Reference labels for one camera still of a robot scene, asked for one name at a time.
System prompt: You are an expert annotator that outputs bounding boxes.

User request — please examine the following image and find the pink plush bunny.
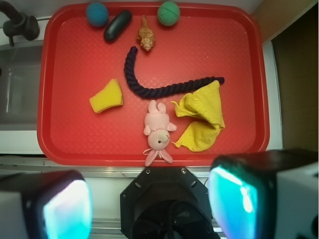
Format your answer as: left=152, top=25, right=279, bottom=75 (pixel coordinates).
left=143, top=100, right=177, bottom=167

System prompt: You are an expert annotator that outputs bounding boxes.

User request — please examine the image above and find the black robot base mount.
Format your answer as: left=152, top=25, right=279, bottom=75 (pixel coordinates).
left=120, top=167, right=220, bottom=239

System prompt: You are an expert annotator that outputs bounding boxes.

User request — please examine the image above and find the blue textured ball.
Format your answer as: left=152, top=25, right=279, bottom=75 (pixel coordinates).
left=86, top=2, right=109, bottom=27

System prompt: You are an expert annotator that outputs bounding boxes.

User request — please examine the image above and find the brown toy seashell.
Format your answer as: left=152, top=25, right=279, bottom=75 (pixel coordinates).
left=137, top=15, right=156, bottom=52

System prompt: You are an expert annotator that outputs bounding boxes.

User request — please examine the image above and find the grey sink basin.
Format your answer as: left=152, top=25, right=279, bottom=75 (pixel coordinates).
left=0, top=41, right=43, bottom=130

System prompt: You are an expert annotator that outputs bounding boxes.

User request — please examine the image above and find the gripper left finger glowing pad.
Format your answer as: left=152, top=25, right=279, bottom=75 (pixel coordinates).
left=0, top=170, right=93, bottom=239

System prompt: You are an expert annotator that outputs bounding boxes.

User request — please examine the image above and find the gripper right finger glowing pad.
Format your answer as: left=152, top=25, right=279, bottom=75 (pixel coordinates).
left=208, top=149, right=319, bottom=239

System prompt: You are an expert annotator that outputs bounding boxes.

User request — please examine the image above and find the red plastic tray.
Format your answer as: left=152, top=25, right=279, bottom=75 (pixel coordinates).
left=37, top=2, right=269, bottom=167

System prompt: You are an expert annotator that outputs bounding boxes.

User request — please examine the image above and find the green textured ball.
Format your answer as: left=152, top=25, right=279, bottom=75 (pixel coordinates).
left=157, top=1, right=180, bottom=26

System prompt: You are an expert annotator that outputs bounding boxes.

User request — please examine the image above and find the dark faucet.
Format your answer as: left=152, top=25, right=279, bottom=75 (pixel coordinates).
left=0, top=0, right=40, bottom=47

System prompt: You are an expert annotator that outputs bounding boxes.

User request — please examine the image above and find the yellow knitted cloth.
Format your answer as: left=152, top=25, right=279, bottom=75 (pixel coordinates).
left=172, top=81, right=225, bottom=152

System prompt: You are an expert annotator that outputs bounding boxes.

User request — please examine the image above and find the dark purple rope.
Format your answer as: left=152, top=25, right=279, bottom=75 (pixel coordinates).
left=124, top=46, right=225, bottom=100

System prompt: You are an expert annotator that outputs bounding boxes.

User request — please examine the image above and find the yellow sponge piece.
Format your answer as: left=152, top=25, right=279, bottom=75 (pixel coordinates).
left=89, top=79, right=124, bottom=114

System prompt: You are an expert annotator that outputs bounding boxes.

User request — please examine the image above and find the dark green plastic pickle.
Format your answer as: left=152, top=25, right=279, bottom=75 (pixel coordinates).
left=103, top=10, right=132, bottom=42

